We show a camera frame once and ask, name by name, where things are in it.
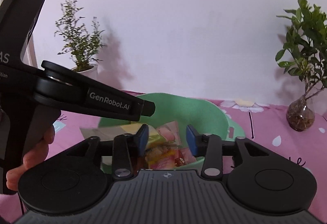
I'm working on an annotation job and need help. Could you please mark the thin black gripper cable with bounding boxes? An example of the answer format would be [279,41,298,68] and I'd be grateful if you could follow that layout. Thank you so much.
[17,189,26,215]

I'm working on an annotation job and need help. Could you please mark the leafy plant in glass vase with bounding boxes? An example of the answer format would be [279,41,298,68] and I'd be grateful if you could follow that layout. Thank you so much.
[276,0,327,132]

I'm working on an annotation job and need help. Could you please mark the small red packet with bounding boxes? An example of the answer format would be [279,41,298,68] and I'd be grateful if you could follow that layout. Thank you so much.
[175,148,198,167]

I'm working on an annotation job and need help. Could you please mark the green plastic bowl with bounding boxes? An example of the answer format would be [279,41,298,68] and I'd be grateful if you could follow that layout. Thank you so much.
[98,93,246,172]

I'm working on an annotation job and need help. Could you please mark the person's left hand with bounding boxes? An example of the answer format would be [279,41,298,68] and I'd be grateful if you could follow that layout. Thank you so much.
[6,127,56,191]

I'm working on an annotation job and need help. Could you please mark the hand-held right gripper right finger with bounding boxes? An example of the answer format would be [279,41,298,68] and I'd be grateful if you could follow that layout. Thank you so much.
[186,124,275,179]

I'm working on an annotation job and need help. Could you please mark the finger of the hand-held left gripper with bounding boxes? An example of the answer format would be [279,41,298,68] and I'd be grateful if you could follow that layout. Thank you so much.
[76,72,156,122]

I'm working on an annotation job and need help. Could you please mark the pink peach candy packet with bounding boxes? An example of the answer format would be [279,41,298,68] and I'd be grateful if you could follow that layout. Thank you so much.
[156,122,182,148]

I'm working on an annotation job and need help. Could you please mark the pink printed tablecloth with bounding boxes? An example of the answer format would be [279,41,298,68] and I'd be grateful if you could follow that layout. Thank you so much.
[0,90,327,224]

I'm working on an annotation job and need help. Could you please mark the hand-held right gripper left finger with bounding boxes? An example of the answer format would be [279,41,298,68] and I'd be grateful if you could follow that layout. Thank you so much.
[65,124,149,180]

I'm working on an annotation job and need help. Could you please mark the cream and gold long packet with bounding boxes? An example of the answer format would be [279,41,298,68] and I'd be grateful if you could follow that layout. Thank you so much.
[80,125,140,143]

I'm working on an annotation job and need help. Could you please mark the yellow and pink packet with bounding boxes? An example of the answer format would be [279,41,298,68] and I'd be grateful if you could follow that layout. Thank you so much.
[120,123,167,149]

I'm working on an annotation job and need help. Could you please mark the feathery plant in clear cup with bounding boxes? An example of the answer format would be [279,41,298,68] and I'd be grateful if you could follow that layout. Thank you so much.
[55,0,106,81]

